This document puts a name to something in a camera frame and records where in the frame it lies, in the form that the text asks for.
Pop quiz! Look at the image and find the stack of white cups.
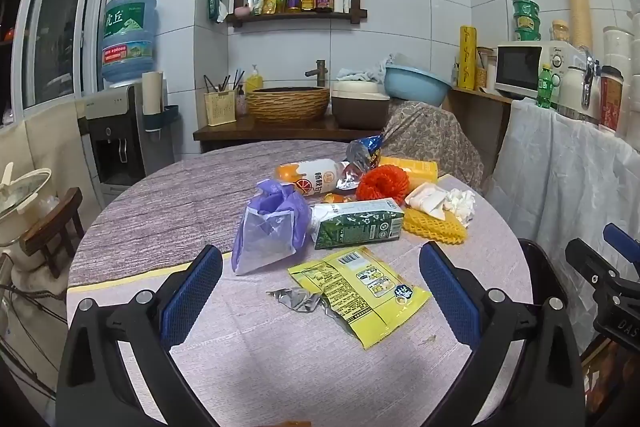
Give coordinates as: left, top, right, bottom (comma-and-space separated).
602, 9, 640, 140

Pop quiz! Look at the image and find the blue foil snack bag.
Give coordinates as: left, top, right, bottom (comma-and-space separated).
336, 134, 386, 192

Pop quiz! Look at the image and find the yellow foam fruit net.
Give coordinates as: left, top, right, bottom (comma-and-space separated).
402, 207, 468, 246

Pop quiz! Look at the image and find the wicker sink basin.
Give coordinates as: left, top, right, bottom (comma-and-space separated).
246, 86, 331, 124

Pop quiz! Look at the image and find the paisley patterned cloth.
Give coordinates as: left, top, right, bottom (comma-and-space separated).
382, 101, 485, 195

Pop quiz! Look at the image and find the dark wooden chair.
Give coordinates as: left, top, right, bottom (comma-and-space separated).
20, 187, 86, 279

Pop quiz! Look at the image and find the bundle of dark chopsticks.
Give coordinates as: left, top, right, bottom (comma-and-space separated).
202, 69, 246, 94

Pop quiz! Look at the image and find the light blue plastic basin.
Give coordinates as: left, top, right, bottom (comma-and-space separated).
383, 64, 453, 108

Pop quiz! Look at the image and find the grey crumpled cloth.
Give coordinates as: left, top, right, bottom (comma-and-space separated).
337, 53, 416, 84

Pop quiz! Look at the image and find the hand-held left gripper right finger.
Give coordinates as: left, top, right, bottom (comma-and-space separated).
419, 240, 586, 427

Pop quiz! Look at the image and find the white orange drink bottle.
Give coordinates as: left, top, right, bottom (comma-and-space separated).
276, 158, 358, 196

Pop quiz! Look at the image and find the white microwave oven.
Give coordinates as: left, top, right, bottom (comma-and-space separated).
495, 41, 581, 100

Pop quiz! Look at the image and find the yellow snack wrapper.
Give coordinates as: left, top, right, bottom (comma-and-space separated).
266, 246, 432, 351

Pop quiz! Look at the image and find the green drink carton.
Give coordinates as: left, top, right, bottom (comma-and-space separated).
311, 198, 405, 251

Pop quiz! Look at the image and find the purple plastic bag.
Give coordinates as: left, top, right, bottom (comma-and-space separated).
231, 179, 313, 277

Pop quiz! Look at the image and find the green soda bottle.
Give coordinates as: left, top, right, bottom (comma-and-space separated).
537, 64, 561, 110

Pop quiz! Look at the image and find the wooden side shelf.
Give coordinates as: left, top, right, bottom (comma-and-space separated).
442, 86, 516, 180

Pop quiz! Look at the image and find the orange foam fruit net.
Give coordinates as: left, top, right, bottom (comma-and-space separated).
356, 167, 412, 204

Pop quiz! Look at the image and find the yellow soap pump bottle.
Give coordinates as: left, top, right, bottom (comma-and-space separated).
244, 64, 265, 94

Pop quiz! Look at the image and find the glass pot lid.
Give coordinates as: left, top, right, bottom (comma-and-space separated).
0, 162, 54, 234

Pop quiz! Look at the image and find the white electric kettle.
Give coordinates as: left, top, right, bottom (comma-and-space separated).
557, 47, 601, 120

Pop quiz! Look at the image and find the wooden sink counter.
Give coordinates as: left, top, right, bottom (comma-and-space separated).
193, 114, 386, 155

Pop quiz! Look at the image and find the crumpled white tissue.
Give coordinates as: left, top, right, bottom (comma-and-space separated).
444, 188, 476, 228

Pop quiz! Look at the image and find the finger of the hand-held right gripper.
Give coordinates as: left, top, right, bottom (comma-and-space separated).
602, 222, 640, 266
565, 237, 627, 297

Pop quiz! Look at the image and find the paper cup tube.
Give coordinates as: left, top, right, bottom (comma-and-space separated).
141, 71, 166, 115

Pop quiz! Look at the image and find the brown paper cup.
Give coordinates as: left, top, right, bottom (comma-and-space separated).
599, 66, 625, 132

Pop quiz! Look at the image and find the white nonwoven cloth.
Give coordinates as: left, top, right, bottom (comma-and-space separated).
487, 99, 640, 358

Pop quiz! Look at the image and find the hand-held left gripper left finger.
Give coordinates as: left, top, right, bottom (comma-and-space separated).
55, 244, 224, 427

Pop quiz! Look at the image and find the bamboo style faucet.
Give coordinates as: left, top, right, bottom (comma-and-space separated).
305, 59, 329, 88

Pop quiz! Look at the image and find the blue water jug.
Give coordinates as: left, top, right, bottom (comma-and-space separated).
101, 0, 161, 84

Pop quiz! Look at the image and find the brown container with cream lid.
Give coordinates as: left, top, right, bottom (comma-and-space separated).
331, 80, 391, 130

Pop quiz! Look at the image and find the white paper wrapper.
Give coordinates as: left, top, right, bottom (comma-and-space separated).
404, 183, 451, 219

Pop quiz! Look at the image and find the tall yellow package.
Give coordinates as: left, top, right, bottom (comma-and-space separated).
458, 25, 478, 90

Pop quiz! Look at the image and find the glass jar with sticks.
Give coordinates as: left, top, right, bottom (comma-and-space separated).
475, 47, 496, 90

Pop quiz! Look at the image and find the sliding window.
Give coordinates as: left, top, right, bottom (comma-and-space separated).
10, 0, 113, 125

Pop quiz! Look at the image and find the grey water dispenser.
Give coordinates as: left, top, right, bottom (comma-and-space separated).
82, 83, 176, 208

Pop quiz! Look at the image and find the teal cup holder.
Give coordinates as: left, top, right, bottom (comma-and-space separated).
142, 105, 180, 130

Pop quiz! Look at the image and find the cream chopstick holder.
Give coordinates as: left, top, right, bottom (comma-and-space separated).
203, 89, 237, 126

